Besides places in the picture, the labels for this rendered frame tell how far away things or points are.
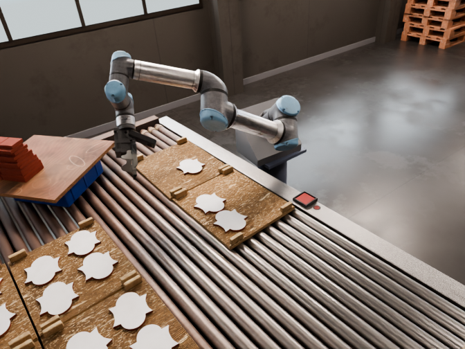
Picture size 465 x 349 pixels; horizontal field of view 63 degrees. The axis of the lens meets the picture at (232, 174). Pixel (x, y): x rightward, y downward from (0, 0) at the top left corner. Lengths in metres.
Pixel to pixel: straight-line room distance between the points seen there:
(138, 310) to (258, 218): 0.58
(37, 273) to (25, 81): 3.01
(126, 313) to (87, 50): 3.45
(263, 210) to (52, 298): 0.83
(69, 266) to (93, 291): 0.18
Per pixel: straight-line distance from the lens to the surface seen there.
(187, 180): 1.82
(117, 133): 1.60
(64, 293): 1.46
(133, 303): 1.34
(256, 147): 1.99
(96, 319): 1.35
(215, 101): 1.60
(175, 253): 1.49
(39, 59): 4.33
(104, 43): 4.47
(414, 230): 3.07
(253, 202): 1.64
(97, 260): 1.52
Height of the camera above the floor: 1.95
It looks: 34 degrees down
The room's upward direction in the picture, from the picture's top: 5 degrees counter-clockwise
